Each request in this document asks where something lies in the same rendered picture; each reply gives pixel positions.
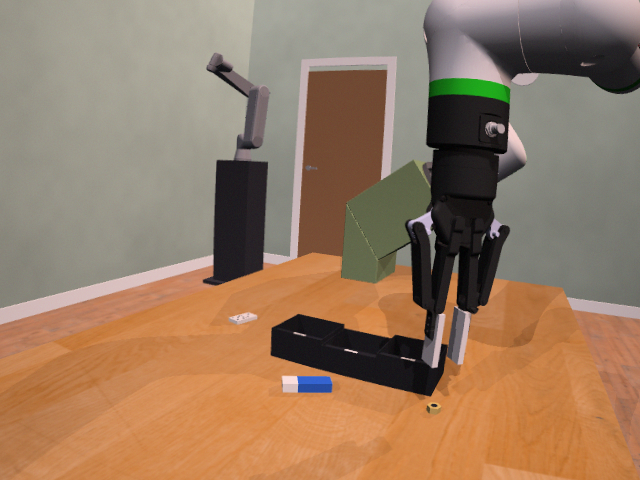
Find brass hex nut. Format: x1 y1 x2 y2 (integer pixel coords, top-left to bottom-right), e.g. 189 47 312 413
426 402 441 415

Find blue and white eraser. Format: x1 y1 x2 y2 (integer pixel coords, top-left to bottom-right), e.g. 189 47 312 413
282 376 332 393

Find white domino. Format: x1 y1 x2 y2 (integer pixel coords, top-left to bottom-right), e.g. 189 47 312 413
229 312 257 325

